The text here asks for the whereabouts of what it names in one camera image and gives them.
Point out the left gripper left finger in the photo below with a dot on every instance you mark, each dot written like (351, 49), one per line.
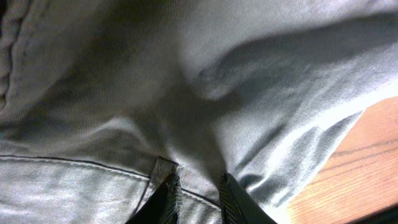
(163, 206)

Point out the grey shorts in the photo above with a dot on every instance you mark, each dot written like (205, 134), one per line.
(102, 100)

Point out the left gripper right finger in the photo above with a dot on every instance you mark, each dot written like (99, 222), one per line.
(237, 207)

